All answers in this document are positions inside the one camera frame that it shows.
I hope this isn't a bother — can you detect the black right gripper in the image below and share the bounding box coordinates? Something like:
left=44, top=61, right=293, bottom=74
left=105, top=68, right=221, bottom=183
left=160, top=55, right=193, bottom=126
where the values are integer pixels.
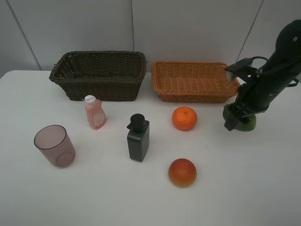
left=224, top=80, right=280, bottom=131

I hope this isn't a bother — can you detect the green lime fruit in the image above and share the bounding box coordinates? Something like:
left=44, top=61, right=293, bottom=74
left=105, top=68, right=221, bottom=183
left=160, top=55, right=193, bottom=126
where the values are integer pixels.
left=222, top=104, right=256, bottom=132

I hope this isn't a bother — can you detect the orange mandarin fruit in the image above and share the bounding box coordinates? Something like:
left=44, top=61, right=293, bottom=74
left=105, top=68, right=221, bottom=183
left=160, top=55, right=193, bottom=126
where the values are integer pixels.
left=172, top=106, right=198, bottom=131

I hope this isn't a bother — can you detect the red yellow peach fruit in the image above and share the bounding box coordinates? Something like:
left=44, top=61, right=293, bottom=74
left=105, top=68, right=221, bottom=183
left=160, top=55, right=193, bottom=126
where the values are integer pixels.
left=168, top=158, right=197, bottom=188

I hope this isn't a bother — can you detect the dark green pump bottle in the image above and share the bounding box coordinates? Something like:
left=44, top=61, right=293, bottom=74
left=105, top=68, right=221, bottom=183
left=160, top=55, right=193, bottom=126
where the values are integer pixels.
left=127, top=113, right=150, bottom=162

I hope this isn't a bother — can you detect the pink bottle white cap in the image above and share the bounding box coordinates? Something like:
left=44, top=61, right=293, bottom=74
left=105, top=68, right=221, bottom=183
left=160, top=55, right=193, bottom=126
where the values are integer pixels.
left=84, top=95, right=106, bottom=130

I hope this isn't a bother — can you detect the translucent mauve plastic cup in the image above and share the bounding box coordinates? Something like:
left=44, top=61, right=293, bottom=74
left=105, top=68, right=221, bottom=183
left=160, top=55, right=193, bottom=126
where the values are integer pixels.
left=34, top=125, right=76, bottom=168

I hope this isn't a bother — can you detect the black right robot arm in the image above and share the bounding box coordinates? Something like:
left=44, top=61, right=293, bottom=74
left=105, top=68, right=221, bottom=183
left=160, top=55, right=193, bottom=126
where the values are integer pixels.
left=223, top=20, right=301, bottom=131

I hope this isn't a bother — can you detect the light orange wicker basket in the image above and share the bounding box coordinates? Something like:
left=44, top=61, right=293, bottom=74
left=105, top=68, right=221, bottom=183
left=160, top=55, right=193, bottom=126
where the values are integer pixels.
left=151, top=61, right=240, bottom=104

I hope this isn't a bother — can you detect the dark brown wicker basket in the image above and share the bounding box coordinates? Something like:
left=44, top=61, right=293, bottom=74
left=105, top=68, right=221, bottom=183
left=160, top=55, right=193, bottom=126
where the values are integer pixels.
left=49, top=51, right=146, bottom=102

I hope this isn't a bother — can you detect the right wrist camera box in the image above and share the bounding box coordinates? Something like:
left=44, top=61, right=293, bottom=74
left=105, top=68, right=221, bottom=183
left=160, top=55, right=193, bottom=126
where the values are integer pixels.
left=224, top=57, right=256, bottom=82

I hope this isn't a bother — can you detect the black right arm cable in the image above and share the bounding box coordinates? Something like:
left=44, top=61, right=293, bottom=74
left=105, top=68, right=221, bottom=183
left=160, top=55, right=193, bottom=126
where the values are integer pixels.
left=249, top=56, right=301, bottom=88

